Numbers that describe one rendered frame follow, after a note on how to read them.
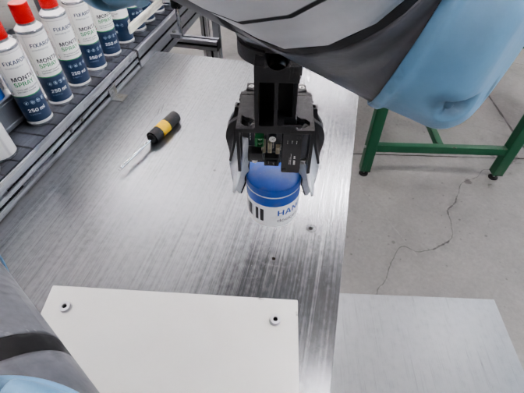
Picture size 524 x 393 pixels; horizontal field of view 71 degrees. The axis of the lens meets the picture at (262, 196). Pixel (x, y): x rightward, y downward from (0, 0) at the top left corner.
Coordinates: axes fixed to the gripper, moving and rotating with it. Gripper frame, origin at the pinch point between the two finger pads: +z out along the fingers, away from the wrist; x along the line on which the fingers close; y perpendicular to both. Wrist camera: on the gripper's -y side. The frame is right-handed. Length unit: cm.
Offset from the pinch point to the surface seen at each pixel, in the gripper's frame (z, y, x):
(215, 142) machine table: 16.9, -28.8, -12.9
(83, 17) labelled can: -1, -49, -43
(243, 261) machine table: 17.0, 1.2, -4.4
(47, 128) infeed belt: 12, -26, -46
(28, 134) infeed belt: 12, -23, -49
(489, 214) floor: 100, -83, 103
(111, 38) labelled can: 7, -56, -42
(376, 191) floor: 100, -96, 52
